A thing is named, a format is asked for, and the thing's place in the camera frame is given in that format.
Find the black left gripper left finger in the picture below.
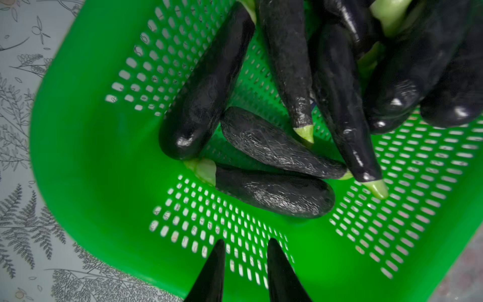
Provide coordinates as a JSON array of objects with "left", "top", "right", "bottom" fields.
[{"left": 184, "top": 239, "right": 226, "bottom": 302}]

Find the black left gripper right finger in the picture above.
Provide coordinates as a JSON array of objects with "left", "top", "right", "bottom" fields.
[{"left": 267, "top": 238, "right": 312, "bottom": 302}]

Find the large eggplant front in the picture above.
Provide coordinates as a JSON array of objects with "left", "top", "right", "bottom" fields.
[{"left": 184, "top": 159, "right": 336, "bottom": 219}]

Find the long eggplant centre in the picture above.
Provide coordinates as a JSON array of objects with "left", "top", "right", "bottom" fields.
[{"left": 309, "top": 21, "right": 389, "bottom": 199}]

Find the floral patterned table mat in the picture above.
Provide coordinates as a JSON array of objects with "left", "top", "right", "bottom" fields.
[{"left": 1, "top": 1, "right": 176, "bottom": 301}]

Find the green plastic basket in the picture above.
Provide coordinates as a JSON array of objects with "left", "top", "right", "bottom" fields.
[{"left": 30, "top": 1, "right": 482, "bottom": 301}]

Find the small eggplant at basket wall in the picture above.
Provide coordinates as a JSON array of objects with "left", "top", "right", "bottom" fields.
[{"left": 158, "top": 1, "right": 256, "bottom": 161}]

